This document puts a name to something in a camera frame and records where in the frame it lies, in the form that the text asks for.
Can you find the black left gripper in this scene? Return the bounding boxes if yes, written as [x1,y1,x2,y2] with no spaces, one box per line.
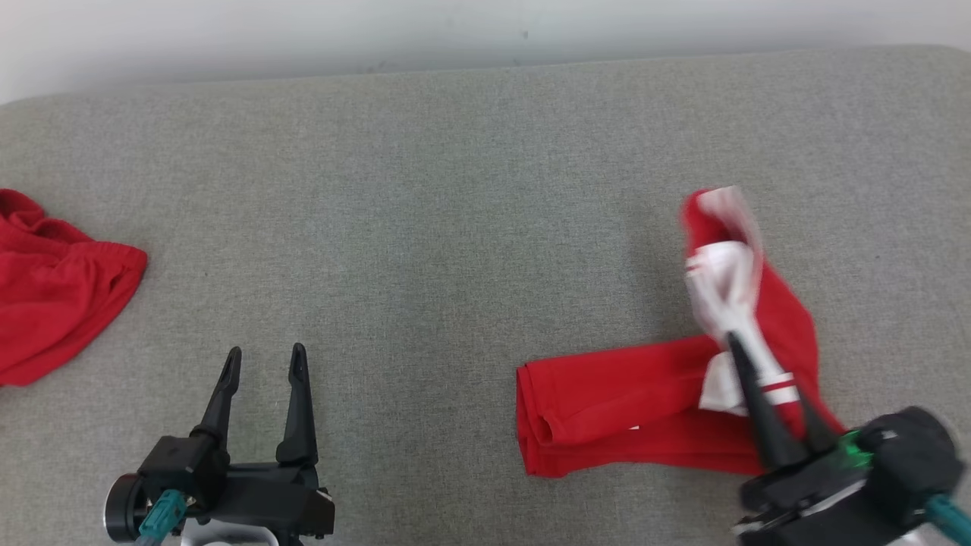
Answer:
[191,344,335,541]

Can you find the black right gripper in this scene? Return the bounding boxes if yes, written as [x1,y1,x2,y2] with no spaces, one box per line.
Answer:
[726,332,923,546]

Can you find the red white basketball jersey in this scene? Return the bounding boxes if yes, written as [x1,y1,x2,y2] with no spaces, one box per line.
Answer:
[515,185,847,479]

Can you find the red shorts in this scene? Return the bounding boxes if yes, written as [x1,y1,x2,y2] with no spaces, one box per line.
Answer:
[0,189,149,388]

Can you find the grey fabric sofa cushion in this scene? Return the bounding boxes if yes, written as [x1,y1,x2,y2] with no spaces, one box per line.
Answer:
[0,44,971,546]

